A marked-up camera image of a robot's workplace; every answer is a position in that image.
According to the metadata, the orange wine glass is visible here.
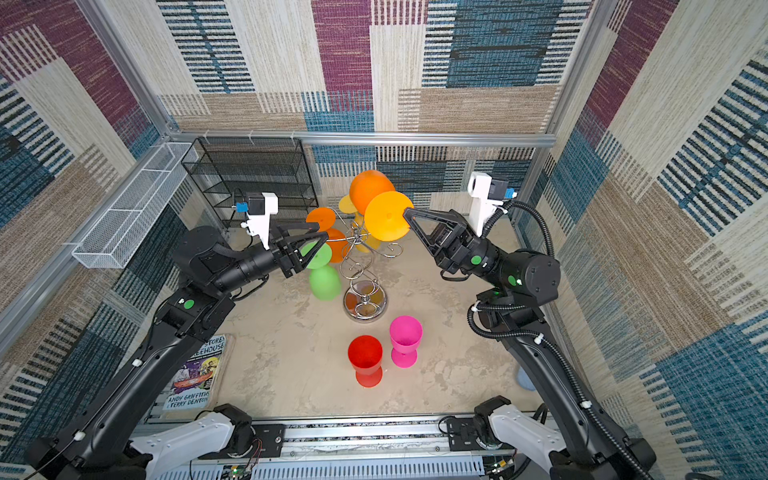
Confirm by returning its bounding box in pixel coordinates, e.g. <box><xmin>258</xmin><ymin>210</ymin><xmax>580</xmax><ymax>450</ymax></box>
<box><xmin>306</xmin><ymin>207</ymin><xmax>349</xmax><ymax>264</ymax></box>
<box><xmin>349</xmin><ymin>170</ymin><xmax>414</xmax><ymax>242</ymax></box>

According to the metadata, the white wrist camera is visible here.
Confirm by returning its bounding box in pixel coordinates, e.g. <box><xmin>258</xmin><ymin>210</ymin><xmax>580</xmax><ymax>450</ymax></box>
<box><xmin>467</xmin><ymin>171</ymin><xmax>518</xmax><ymax>236</ymax></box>
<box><xmin>234</xmin><ymin>192</ymin><xmax>279</xmax><ymax>250</ymax></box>

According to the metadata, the black corrugated cable conduit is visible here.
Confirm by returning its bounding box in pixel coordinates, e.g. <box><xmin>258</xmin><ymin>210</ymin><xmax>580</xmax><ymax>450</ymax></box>
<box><xmin>466</xmin><ymin>200</ymin><xmax>655</xmax><ymax>480</ymax></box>

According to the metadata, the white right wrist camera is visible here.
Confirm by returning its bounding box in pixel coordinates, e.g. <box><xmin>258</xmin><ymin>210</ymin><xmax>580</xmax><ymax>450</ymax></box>
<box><xmin>467</xmin><ymin>171</ymin><xmax>518</xmax><ymax>236</ymax></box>

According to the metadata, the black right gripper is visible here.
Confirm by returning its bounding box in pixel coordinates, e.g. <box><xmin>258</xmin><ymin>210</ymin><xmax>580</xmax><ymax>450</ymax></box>
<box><xmin>404</xmin><ymin>206</ymin><xmax>508</xmax><ymax>289</ymax></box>

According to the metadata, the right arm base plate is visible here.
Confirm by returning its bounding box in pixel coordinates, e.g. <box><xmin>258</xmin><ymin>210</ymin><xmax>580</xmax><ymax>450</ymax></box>
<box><xmin>437</xmin><ymin>415</ymin><xmax>514</xmax><ymax>452</ymax></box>

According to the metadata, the pink wine glass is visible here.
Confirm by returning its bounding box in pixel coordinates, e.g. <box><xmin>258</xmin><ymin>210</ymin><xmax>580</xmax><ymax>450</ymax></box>
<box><xmin>389</xmin><ymin>316</ymin><xmax>423</xmax><ymax>369</ymax></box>

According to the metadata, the yellow wine glass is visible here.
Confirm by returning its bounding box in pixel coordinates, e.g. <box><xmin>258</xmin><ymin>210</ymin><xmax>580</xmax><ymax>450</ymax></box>
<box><xmin>338</xmin><ymin>195</ymin><xmax>381</xmax><ymax>253</ymax></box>

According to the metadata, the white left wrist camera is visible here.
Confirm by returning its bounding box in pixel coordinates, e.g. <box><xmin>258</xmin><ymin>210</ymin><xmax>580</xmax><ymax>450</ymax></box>
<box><xmin>234</xmin><ymin>192</ymin><xmax>279</xmax><ymax>250</ymax></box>

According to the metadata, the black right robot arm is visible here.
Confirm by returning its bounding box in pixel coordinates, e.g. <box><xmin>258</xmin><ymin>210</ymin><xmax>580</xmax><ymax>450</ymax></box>
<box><xmin>403</xmin><ymin>200</ymin><xmax>656</xmax><ymax>479</ymax></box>

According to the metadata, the red wine glass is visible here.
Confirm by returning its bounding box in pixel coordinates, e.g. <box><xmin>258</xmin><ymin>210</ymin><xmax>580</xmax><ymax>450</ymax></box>
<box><xmin>347</xmin><ymin>335</ymin><xmax>383</xmax><ymax>388</ymax></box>

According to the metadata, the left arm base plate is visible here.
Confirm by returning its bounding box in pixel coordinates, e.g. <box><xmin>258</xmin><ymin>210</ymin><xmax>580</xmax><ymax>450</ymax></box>
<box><xmin>199</xmin><ymin>423</ymin><xmax>286</xmax><ymax>460</ymax></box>

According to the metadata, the green wine glass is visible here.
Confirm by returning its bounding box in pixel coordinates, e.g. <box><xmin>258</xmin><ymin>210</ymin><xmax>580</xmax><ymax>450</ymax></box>
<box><xmin>307</xmin><ymin>244</ymin><xmax>342</xmax><ymax>301</ymax></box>

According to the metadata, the colourful paperback book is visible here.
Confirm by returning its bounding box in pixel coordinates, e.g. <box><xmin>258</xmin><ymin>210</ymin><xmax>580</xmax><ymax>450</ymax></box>
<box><xmin>162</xmin><ymin>335</ymin><xmax>230</xmax><ymax>413</ymax></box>

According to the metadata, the blue grey glasses case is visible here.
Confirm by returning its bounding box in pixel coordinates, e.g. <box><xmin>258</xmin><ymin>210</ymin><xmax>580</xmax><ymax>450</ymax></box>
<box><xmin>516</xmin><ymin>366</ymin><xmax>536</xmax><ymax>392</ymax></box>

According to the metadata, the chrome wine glass rack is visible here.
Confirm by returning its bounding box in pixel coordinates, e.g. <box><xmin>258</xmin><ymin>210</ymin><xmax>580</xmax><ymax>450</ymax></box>
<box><xmin>338</xmin><ymin>217</ymin><xmax>403</xmax><ymax>324</ymax></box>

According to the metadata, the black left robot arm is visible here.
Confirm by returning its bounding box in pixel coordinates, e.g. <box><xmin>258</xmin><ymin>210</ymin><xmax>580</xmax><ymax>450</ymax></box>
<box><xmin>26</xmin><ymin>222</ymin><xmax>328</xmax><ymax>479</ymax></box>

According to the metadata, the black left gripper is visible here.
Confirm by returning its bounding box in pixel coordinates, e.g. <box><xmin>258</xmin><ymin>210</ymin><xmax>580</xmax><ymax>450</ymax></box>
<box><xmin>212</xmin><ymin>223</ymin><xmax>326</xmax><ymax>302</ymax></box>

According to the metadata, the white wire mesh basket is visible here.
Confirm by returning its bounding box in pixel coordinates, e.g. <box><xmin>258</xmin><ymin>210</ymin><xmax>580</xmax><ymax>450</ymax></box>
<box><xmin>72</xmin><ymin>142</ymin><xmax>191</xmax><ymax>269</ymax></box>

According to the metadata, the black wire mesh shelf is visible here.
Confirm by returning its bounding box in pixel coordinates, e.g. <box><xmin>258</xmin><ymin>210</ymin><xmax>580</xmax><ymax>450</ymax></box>
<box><xmin>182</xmin><ymin>137</ymin><xmax>319</xmax><ymax>228</ymax></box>

